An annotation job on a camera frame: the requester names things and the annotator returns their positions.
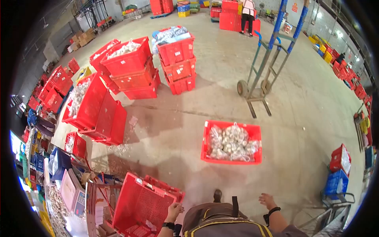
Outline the person's right hand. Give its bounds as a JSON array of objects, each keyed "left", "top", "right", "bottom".
[{"left": 258, "top": 193, "right": 278, "bottom": 211}]

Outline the person's left hand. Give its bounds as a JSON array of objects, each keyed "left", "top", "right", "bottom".
[{"left": 165, "top": 202, "right": 185, "bottom": 223}]

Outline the red plastic crate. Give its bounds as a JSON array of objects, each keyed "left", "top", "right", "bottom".
[
  {"left": 112, "top": 172, "right": 177, "bottom": 237},
  {"left": 120, "top": 71, "right": 162, "bottom": 101},
  {"left": 160, "top": 56, "right": 197, "bottom": 82},
  {"left": 110, "top": 58, "right": 158, "bottom": 89},
  {"left": 144, "top": 174, "right": 186, "bottom": 203},
  {"left": 164, "top": 72, "right": 197, "bottom": 95},
  {"left": 78, "top": 91, "right": 118, "bottom": 140},
  {"left": 94, "top": 100, "right": 128, "bottom": 146}
]

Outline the person's body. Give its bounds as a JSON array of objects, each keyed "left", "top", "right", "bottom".
[{"left": 181, "top": 196, "right": 309, "bottom": 237}]

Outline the red crate with garlic bags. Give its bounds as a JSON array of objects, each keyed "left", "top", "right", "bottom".
[
  {"left": 200, "top": 120, "right": 263, "bottom": 165},
  {"left": 100, "top": 36, "right": 152, "bottom": 77}
]

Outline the pile of clear garlic bags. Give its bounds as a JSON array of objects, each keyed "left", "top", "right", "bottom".
[{"left": 207, "top": 122, "right": 260, "bottom": 162}]

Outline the metal cart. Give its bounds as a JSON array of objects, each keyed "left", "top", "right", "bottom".
[{"left": 292, "top": 192, "right": 356, "bottom": 237}]

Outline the blue plastic crate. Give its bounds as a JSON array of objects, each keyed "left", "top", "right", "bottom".
[{"left": 324, "top": 169, "right": 349, "bottom": 198}]

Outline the red crate with white bag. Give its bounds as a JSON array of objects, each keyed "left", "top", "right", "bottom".
[{"left": 329, "top": 143, "right": 352, "bottom": 176}]

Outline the tilted red plastic crate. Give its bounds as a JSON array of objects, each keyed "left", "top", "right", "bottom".
[
  {"left": 94, "top": 100, "right": 128, "bottom": 146},
  {"left": 78, "top": 91, "right": 118, "bottom": 140}
]

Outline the pink weighing scale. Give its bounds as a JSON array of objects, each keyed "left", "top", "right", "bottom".
[{"left": 59, "top": 168, "right": 87, "bottom": 219}]

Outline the small red crate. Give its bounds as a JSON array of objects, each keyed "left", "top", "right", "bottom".
[{"left": 64, "top": 132, "right": 87, "bottom": 159}]

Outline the blue plastic basket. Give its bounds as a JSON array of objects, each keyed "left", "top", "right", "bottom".
[{"left": 48, "top": 147, "right": 72, "bottom": 182}]

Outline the tilted red crate with garlic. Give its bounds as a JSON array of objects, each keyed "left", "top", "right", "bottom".
[{"left": 61, "top": 72, "right": 109, "bottom": 131}]

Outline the row of coloured crates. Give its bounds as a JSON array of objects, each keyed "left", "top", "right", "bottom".
[{"left": 308, "top": 34, "right": 374, "bottom": 111}]

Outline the red crate with blue-white bags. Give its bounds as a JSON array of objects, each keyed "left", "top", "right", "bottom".
[{"left": 152, "top": 26, "right": 196, "bottom": 66}]

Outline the stack of red crates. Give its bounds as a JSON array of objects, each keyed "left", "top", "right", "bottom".
[{"left": 89, "top": 39, "right": 122, "bottom": 95}]

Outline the heap of red crates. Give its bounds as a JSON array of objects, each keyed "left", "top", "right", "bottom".
[{"left": 27, "top": 57, "right": 81, "bottom": 114}]

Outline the stack of large red bins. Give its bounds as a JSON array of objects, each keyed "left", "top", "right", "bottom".
[{"left": 210, "top": 0, "right": 262, "bottom": 34}]

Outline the pile of cardboard boxes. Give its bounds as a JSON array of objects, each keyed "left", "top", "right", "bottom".
[{"left": 68, "top": 28, "right": 97, "bottom": 54}]

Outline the blue and yellow crate stack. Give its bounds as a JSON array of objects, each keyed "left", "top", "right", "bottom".
[{"left": 177, "top": 1, "right": 191, "bottom": 18}]

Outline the tall red crate stack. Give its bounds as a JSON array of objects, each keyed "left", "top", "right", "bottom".
[{"left": 149, "top": 0, "right": 174, "bottom": 16}]

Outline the blue-handled metal hand truck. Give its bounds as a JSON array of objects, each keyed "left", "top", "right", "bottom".
[{"left": 236, "top": 0, "right": 310, "bottom": 119}]

